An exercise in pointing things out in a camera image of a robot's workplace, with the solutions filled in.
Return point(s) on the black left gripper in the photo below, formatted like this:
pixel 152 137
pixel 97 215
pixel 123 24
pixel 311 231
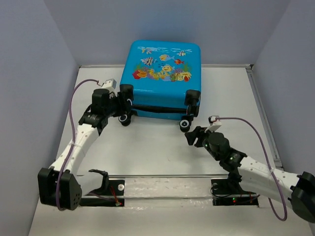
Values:
pixel 127 106

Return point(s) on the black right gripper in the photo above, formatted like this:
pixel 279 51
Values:
pixel 191 136

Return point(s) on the blue kids suitcase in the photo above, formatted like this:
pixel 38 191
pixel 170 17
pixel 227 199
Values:
pixel 163 80

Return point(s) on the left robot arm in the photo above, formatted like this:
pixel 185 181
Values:
pixel 59 185

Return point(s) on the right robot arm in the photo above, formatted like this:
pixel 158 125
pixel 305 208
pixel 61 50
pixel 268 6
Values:
pixel 297 191

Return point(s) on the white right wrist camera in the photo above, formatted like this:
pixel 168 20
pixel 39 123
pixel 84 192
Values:
pixel 214 124

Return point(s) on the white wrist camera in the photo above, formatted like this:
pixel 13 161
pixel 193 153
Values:
pixel 214 124
pixel 109 84

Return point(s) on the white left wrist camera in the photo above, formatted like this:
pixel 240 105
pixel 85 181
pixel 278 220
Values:
pixel 109 84

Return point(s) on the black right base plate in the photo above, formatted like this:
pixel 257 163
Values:
pixel 227 193

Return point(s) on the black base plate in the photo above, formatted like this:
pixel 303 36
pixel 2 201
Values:
pixel 113 196
pixel 227 193

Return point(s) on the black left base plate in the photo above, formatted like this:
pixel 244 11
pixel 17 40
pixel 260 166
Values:
pixel 113 196

